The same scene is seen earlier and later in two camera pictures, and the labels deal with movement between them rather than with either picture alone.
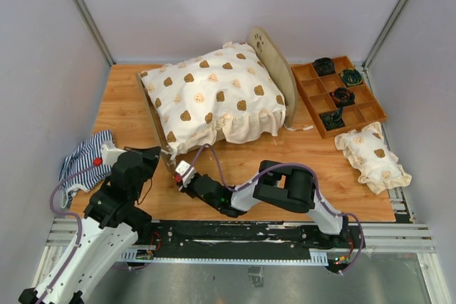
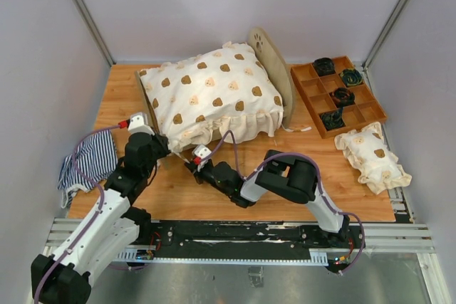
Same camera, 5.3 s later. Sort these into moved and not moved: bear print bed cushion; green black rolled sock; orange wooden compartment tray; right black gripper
Moved: right black gripper
Not moved: orange wooden compartment tray; green black rolled sock; bear print bed cushion
